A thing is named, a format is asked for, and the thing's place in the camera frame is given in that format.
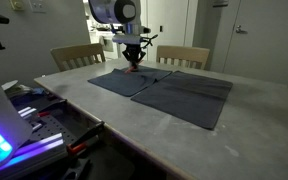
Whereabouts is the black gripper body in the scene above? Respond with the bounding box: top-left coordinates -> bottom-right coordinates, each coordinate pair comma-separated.
122,44 -> 146,62

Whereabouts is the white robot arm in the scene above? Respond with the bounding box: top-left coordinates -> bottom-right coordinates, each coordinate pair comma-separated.
88,0 -> 151,71

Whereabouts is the dark blue placemat near can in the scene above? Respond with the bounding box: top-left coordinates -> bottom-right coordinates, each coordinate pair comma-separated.
88,66 -> 171,97

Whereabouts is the wooden chair behind can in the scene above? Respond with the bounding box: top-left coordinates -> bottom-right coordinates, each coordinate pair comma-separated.
50,43 -> 106,72

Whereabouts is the wooden chair right side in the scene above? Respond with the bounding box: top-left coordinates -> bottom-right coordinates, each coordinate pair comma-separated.
156,45 -> 210,70

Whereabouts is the dark grey placemat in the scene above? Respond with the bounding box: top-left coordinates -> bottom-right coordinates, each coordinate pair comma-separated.
131,71 -> 233,130

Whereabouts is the orange handled clamp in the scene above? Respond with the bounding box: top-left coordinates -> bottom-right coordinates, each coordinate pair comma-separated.
67,122 -> 104,155

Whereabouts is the door with metal handle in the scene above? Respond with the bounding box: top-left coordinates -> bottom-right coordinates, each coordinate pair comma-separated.
224,0 -> 288,86

